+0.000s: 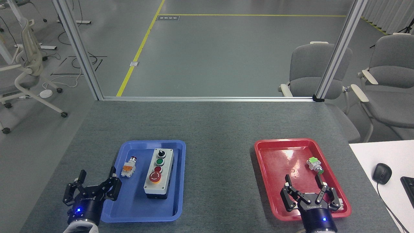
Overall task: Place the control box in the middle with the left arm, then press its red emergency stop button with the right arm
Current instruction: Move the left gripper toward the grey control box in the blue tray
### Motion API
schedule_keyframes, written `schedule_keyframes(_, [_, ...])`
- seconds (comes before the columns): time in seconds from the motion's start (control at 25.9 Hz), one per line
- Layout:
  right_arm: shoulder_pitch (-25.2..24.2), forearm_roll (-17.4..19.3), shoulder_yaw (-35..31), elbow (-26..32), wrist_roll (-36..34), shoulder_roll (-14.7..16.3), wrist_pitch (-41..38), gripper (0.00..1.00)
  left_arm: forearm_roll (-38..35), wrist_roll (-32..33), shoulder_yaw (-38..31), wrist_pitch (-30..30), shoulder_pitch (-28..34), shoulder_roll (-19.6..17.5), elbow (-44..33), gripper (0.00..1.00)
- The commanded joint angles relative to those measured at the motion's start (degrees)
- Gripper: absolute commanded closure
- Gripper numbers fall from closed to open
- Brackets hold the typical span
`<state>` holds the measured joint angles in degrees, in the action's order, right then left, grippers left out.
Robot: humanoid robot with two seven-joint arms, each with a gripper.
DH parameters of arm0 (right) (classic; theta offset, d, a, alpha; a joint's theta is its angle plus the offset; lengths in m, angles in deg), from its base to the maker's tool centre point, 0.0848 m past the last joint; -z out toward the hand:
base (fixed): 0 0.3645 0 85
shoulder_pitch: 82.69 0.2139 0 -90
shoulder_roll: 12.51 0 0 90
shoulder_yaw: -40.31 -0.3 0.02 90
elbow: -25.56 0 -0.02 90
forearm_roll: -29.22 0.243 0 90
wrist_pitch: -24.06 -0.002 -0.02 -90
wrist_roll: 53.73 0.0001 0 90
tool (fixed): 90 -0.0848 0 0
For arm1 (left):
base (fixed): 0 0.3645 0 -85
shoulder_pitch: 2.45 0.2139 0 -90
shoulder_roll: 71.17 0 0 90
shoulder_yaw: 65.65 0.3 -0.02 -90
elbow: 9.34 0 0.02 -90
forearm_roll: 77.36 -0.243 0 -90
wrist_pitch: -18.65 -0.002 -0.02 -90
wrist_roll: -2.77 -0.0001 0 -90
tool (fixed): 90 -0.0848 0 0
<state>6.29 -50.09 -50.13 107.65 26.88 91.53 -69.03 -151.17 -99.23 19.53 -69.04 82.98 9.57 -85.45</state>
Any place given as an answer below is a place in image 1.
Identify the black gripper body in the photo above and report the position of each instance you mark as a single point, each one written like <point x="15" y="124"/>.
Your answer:
<point x="87" y="207"/>
<point x="318" y="215"/>

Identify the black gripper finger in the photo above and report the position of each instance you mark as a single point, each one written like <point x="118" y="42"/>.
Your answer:
<point x="330" y="195"/>
<point x="75" y="189"/>
<point x="292" y="195"/>
<point x="111" y="187"/>

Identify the grey control box with buttons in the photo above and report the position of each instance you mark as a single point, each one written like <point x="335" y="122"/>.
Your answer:
<point x="159" y="178"/>

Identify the blue plastic tray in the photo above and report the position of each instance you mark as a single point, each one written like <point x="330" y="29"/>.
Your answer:
<point x="139" y="207"/>

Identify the red plastic tray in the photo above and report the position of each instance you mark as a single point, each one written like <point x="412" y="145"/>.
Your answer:
<point x="284" y="158"/>

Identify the white desk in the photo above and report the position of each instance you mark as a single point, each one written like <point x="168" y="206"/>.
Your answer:
<point x="368" y="155"/>

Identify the black computer mouse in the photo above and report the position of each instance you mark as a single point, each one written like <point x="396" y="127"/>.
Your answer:
<point x="382" y="173"/>

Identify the black keyboard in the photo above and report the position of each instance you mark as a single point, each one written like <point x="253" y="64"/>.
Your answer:
<point x="409" y="191"/>

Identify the white round floor device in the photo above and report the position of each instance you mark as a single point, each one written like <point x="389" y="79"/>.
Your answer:
<point x="46" y="94"/>

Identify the grey armchair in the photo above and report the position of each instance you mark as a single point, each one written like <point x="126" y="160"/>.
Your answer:
<point x="307" y="68"/>
<point x="391" y="97"/>

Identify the white wheeled office chair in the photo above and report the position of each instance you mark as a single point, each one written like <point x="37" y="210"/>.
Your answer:
<point x="27" y="74"/>

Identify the silver floor socket plate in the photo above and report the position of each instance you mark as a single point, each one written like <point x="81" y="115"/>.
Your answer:
<point x="134" y="63"/>

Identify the white desk foot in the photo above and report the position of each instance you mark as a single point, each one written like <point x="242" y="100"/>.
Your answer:
<point x="45" y="47"/>
<point x="76" y="22"/>

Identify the dark floor label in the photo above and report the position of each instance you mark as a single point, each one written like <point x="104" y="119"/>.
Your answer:
<point x="168" y="18"/>

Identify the black tripod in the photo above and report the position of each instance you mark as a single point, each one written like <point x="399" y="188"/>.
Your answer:
<point x="408" y="29"/>

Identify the white curtain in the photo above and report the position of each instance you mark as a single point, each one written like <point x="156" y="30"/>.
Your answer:
<point x="388" y="13"/>

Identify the red push button switch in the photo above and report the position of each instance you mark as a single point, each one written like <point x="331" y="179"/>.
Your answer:
<point x="128" y="168"/>

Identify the green push button switch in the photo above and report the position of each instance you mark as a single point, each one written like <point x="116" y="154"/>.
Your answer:
<point x="314" y="164"/>

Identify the black post bracket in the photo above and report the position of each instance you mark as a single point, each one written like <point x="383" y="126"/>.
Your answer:
<point x="318" y="98"/>

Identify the silver aluminium rail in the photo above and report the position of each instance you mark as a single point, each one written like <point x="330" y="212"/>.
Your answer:
<point x="207" y="98"/>

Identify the silver aluminium post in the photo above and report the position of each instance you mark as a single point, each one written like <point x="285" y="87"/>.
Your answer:
<point x="79" y="51"/>
<point x="339" y="51"/>

